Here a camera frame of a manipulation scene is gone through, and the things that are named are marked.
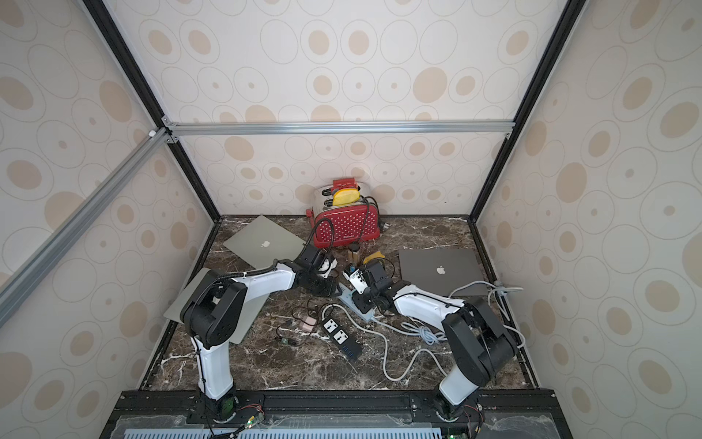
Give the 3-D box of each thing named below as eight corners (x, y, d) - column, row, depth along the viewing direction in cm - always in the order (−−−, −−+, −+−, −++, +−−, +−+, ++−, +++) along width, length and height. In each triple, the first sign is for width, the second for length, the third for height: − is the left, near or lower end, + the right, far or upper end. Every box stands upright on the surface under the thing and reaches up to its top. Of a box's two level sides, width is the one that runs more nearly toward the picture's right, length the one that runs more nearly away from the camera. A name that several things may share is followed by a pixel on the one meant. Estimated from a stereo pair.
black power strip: (318, 329, 90) (317, 325, 88) (328, 318, 92) (328, 314, 90) (354, 364, 83) (354, 361, 81) (364, 351, 85) (365, 348, 83)
